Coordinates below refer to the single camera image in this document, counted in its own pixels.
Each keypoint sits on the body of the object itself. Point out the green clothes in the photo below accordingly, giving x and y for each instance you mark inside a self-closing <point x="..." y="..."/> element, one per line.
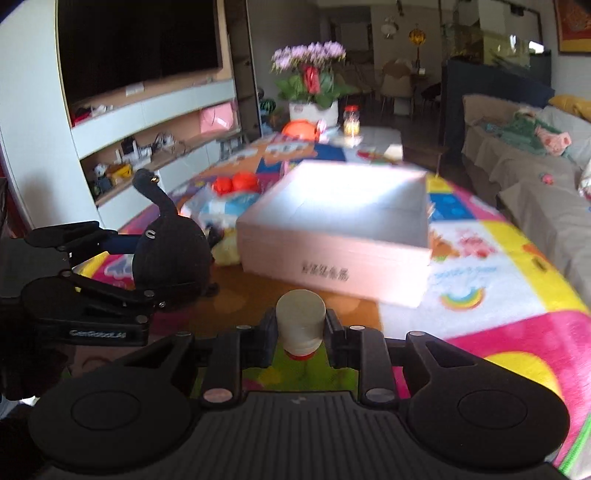
<point x="517" y="134"/>

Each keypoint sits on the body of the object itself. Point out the watermelon pattern ball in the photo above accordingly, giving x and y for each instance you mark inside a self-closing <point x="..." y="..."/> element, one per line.
<point x="268" y="106"/>

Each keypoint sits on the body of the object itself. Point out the grey covered sofa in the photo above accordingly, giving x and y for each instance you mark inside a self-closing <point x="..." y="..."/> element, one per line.
<point x="531" y="207"/>

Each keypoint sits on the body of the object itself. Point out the pink paper bag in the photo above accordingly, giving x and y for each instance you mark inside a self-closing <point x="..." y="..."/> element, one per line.
<point x="217" y="117"/>

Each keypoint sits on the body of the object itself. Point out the colourful play mat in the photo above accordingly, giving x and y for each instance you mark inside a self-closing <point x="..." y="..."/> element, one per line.
<point x="498" y="286"/>

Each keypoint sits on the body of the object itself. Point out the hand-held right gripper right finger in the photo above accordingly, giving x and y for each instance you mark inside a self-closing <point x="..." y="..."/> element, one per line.
<point x="335" y="342"/>

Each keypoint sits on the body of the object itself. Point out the black television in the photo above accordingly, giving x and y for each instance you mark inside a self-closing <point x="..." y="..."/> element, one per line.
<point x="134" y="41"/>

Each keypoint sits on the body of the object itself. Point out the white wooden wall cabinet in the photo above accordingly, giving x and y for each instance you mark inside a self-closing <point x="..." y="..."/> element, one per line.
<point x="37" y="152"/>

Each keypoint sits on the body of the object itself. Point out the clear jar with red lid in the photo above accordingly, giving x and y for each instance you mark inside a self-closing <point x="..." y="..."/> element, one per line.
<point x="351" y="121"/>

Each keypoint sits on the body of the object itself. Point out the orange plush toy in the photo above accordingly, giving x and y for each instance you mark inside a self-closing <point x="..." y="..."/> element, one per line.
<point x="235" y="182"/>

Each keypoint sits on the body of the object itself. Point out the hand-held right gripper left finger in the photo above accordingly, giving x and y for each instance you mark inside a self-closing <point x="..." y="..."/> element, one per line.
<point x="265" y="342"/>

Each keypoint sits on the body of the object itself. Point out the glass fish tank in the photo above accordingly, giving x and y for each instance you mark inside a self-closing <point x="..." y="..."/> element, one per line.
<point x="498" y="50"/>

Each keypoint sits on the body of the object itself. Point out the white router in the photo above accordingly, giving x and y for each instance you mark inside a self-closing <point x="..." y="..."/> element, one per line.
<point x="131" y="147"/>

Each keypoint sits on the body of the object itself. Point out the white cardboard box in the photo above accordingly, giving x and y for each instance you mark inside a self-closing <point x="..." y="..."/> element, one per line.
<point x="341" y="230"/>

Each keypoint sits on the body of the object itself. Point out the white coffee table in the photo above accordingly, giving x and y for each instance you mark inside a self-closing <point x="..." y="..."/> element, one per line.
<point x="378" y="143"/>

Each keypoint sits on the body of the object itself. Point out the blue tissue packet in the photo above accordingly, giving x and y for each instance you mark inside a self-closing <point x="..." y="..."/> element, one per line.
<point x="224" y="205"/>

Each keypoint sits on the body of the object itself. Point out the red framed picture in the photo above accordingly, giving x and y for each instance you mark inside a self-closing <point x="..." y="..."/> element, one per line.
<point x="575" y="25"/>

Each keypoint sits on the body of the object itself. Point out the yellow-green soft toy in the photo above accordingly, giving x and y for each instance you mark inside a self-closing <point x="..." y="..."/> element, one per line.
<point x="227" y="249"/>

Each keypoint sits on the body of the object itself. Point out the white patterned cloth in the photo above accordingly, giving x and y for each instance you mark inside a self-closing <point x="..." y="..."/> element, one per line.
<point x="586" y="180"/>

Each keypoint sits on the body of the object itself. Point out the yellow hanging lantern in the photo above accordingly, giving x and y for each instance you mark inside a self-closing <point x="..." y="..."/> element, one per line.
<point x="416" y="37"/>

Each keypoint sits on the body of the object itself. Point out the beige dining chair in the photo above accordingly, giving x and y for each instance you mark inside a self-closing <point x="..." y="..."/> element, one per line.
<point x="397" y="87"/>

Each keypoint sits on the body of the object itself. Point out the yellow cushion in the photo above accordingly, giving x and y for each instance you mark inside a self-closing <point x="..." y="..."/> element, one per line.
<point x="575" y="106"/>

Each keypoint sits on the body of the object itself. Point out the pink soft toy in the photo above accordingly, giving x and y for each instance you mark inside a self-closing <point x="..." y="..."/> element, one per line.
<point x="554" y="141"/>

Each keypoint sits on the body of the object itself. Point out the yellow toy vehicle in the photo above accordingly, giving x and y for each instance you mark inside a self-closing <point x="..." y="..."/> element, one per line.
<point x="119" y="174"/>

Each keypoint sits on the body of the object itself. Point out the black plush toy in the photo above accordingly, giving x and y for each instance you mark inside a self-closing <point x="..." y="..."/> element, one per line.
<point x="171" y="251"/>

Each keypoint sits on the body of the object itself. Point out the potted pink flower plant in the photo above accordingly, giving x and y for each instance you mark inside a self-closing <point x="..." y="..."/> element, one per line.
<point x="310" y="78"/>

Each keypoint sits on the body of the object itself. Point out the white bottle with red cap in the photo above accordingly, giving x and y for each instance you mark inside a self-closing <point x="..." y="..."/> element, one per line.
<point x="301" y="318"/>

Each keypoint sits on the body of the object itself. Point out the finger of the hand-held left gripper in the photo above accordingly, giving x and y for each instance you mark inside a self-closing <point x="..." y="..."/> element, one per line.
<point x="92" y="295"/>
<point x="83" y="236"/>

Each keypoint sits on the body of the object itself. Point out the orange round toy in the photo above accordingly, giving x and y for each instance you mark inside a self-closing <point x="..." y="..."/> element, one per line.
<point x="300" y="129"/>

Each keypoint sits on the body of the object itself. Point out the small pink object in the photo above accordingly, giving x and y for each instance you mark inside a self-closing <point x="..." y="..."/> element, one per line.
<point x="548" y="178"/>

